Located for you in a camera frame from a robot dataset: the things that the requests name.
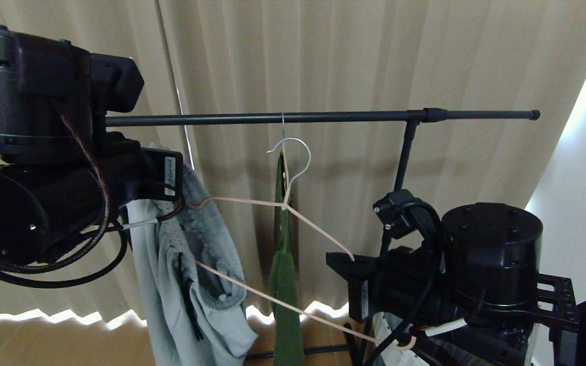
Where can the pale grey garment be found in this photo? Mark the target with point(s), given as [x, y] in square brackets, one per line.
[160, 305]

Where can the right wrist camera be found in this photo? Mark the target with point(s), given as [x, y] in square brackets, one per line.
[400, 208]

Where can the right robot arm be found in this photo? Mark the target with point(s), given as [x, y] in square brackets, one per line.
[491, 244]

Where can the white laundry basket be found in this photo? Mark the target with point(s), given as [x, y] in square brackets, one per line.
[400, 358]

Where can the green long-sleeved shirt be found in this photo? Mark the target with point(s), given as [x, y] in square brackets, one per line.
[285, 284]

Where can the pink clothes hanger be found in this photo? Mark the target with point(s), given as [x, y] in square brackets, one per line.
[286, 178]
[285, 205]

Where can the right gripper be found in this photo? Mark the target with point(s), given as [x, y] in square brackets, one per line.
[400, 290]

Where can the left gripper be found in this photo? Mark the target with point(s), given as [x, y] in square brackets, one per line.
[69, 203]

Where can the black clothes rack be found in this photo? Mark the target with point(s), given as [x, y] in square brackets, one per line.
[349, 118]

